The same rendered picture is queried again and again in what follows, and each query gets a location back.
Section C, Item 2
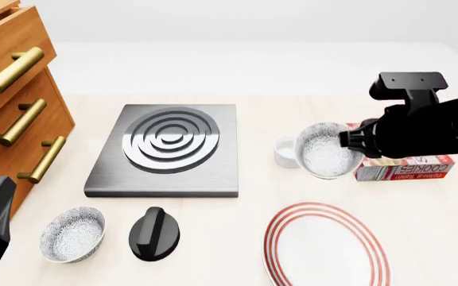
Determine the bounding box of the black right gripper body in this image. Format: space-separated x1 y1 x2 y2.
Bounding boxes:
339 118 384 160

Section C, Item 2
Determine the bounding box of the patterned black white bowl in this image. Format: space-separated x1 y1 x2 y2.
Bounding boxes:
39 205 107 265
294 121 366 181

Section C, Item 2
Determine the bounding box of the white ramekin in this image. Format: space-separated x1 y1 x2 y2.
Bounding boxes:
273 135 306 170

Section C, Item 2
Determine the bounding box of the flat black plate on stalk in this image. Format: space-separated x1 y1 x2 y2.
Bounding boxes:
368 71 450 116

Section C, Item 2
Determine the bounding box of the white plate with red rings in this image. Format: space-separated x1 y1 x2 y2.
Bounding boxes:
262 200 392 286

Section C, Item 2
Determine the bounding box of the flat black stove plate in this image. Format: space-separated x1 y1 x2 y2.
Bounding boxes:
83 103 240 199

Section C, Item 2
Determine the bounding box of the cookies box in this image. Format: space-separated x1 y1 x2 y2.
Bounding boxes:
345 122 456 183

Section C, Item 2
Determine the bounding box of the round black stove knob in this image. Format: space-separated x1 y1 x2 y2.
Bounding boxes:
127 205 181 263

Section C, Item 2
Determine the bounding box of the brass drawer handle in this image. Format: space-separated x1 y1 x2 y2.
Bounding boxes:
0 46 45 95
0 98 49 148
16 135 68 184

